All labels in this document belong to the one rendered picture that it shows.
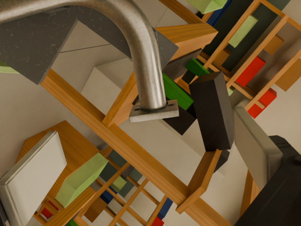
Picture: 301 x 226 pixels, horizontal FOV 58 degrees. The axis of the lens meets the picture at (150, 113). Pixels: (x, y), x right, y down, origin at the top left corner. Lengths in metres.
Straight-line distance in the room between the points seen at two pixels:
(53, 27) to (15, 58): 0.06
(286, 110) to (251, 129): 6.26
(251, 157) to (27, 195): 0.13
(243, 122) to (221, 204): 7.52
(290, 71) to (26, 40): 5.47
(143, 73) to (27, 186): 0.17
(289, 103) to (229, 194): 2.73
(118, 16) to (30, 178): 0.18
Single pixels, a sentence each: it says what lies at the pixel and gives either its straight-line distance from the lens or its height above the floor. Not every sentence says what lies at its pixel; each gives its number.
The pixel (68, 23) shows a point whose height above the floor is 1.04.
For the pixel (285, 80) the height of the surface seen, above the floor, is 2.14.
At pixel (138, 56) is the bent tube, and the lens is 0.29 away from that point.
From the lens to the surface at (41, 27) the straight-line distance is 0.36.
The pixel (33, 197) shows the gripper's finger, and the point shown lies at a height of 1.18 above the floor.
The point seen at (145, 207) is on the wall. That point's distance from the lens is 8.63.
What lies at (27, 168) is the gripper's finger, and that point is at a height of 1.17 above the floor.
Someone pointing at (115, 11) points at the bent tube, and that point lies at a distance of 0.29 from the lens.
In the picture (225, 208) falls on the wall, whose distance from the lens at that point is 7.74.
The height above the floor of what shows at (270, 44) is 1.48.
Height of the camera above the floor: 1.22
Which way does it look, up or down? 7 degrees down
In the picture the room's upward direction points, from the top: 130 degrees clockwise
